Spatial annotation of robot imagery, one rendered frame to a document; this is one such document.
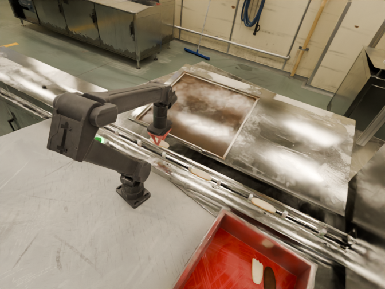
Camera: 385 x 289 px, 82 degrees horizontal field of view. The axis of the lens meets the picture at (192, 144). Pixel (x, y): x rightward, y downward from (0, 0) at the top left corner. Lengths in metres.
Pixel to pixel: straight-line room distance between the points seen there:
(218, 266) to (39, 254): 0.56
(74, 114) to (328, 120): 1.20
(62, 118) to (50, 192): 0.55
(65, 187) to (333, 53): 3.87
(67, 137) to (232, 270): 0.63
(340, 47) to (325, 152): 3.04
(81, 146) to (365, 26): 3.92
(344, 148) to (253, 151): 0.44
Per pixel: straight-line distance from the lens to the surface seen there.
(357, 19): 4.06
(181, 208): 0.89
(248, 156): 1.04
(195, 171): 0.96
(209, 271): 0.81
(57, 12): 4.82
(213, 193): 0.90
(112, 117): 0.52
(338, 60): 4.17
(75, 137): 0.49
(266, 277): 0.85
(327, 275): 0.97
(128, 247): 0.83
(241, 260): 0.85
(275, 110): 1.30
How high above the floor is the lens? 1.58
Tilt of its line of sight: 42 degrees down
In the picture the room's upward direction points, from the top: 9 degrees clockwise
